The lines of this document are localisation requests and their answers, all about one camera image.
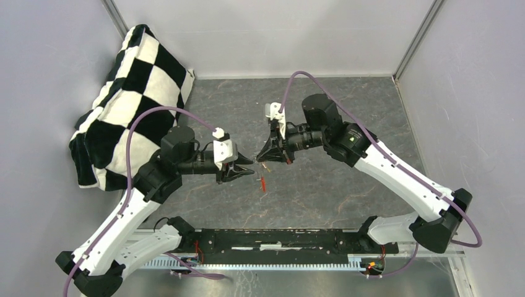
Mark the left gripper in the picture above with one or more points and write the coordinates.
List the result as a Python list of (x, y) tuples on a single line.
[(226, 175)]

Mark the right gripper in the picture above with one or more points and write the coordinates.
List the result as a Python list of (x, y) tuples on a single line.
[(273, 151)]

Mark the red key tag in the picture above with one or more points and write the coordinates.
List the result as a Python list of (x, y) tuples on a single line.
[(263, 184)]

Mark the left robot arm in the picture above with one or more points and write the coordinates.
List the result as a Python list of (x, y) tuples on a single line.
[(99, 266)]

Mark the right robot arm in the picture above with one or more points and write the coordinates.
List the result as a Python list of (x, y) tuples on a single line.
[(437, 210)]

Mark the left electronics board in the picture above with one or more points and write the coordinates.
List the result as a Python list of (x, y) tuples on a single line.
[(191, 261)]

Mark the electronics board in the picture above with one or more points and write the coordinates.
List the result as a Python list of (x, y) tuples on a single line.
[(191, 261), (375, 268)]

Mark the black white checkered pillow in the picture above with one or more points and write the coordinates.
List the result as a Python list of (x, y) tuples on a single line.
[(145, 75)]

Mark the right electronics board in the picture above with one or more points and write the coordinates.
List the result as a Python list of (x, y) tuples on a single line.
[(375, 268)]

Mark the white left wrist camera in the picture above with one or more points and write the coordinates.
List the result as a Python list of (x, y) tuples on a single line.
[(224, 148)]

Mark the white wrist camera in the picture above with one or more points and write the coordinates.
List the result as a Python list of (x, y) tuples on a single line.
[(275, 114), (224, 148)]

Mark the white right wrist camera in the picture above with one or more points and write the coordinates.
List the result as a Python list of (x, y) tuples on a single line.
[(275, 114)]

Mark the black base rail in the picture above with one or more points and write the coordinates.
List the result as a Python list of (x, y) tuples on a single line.
[(280, 246)]

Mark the white toothed cable duct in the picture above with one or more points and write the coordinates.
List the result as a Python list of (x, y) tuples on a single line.
[(164, 262)]

